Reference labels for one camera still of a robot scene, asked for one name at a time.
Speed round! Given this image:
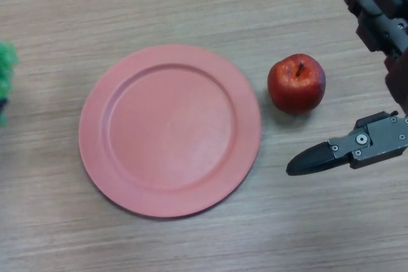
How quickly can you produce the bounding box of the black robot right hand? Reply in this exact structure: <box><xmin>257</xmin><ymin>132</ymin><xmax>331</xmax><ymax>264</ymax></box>
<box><xmin>286</xmin><ymin>0</ymin><xmax>408</xmax><ymax>177</ymax></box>

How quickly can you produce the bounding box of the green grapes bunch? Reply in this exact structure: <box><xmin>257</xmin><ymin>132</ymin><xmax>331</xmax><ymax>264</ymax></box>
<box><xmin>0</xmin><ymin>41</ymin><xmax>18</xmax><ymax>128</ymax></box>

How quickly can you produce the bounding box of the pink round plate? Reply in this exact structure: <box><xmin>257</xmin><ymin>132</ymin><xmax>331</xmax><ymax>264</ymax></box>
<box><xmin>78</xmin><ymin>45</ymin><xmax>263</xmax><ymax>220</ymax></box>

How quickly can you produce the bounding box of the red apple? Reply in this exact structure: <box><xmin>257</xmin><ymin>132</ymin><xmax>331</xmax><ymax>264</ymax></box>
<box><xmin>266</xmin><ymin>53</ymin><xmax>327</xmax><ymax>115</ymax></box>

